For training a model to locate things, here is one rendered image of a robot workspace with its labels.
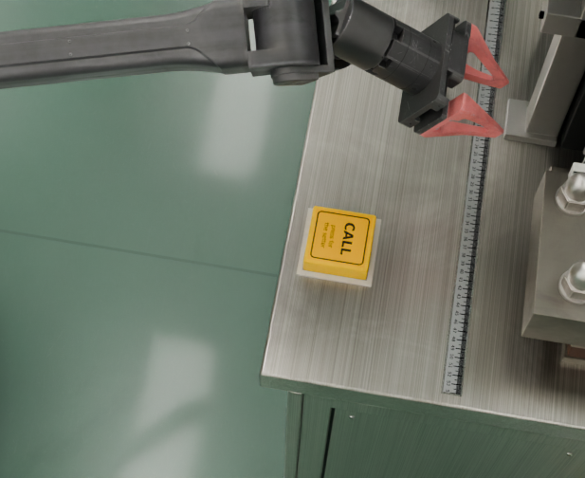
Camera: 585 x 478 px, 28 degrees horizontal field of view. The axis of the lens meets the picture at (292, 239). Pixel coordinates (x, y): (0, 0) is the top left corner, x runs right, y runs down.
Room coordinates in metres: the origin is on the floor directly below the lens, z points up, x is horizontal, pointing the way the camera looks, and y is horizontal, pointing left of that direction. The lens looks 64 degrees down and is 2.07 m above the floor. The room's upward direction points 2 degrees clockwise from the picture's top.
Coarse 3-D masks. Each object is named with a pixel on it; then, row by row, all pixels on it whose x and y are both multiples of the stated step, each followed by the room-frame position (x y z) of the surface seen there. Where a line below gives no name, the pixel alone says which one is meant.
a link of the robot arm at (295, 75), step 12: (324, 0) 0.68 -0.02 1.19; (324, 12) 0.67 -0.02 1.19; (324, 24) 0.66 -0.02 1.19; (324, 36) 0.65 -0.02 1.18; (324, 48) 0.64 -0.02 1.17; (324, 60) 0.63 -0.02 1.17; (336, 60) 0.67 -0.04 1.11; (276, 72) 0.61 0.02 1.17; (288, 72) 0.61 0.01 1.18; (300, 72) 0.61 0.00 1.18; (312, 72) 0.61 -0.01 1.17; (324, 72) 0.62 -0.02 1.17; (276, 84) 0.61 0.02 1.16; (288, 84) 0.61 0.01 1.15; (300, 84) 0.62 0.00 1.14
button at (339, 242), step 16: (320, 208) 0.61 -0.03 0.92; (320, 224) 0.59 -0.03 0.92; (336, 224) 0.59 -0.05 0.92; (352, 224) 0.59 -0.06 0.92; (368, 224) 0.59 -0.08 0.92; (320, 240) 0.57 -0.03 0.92; (336, 240) 0.57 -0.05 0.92; (352, 240) 0.57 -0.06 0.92; (368, 240) 0.57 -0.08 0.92; (304, 256) 0.55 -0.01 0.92; (320, 256) 0.55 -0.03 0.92; (336, 256) 0.55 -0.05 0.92; (352, 256) 0.55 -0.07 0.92; (368, 256) 0.55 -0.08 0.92; (320, 272) 0.54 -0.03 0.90; (336, 272) 0.54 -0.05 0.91; (352, 272) 0.53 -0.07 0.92
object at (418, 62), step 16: (448, 16) 0.71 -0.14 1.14; (400, 32) 0.67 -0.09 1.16; (416, 32) 0.68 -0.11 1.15; (432, 32) 0.70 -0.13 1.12; (448, 32) 0.69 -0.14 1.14; (400, 48) 0.66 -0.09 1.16; (416, 48) 0.66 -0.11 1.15; (432, 48) 0.67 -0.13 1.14; (448, 48) 0.67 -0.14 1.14; (384, 64) 0.65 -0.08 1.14; (400, 64) 0.65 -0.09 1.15; (416, 64) 0.65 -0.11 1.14; (432, 64) 0.65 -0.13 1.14; (384, 80) 0.64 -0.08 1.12; (400, 80) 0.64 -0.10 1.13; (416, 80) 0.64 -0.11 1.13; (432, 80) 0.64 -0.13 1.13; (416, 96) 0.64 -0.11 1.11; (432, 96) 0.62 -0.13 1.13; (400, 112) 0.63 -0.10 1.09; (416, 112) 0.61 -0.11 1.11
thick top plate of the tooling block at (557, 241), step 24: (552, 192) 0.58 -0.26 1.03; (552, 216) 0.55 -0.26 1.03; (576, 216) 0.55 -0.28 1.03; (552, 240) 0.53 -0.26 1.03; (576, 240) 0.53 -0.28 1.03; (528, 264) 0.52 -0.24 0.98; (552, 264) 0.50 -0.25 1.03; (528, 288) 0.49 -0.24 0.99; (552, 288) 0.47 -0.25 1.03; (528, 312) 0.46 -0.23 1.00; (552, 312) 0.45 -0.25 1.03; (576, 312) 0.45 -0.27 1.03; (528, 336) 0.45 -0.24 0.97; (552, 336) 0.44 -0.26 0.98; (576, 336) 0.44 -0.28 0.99
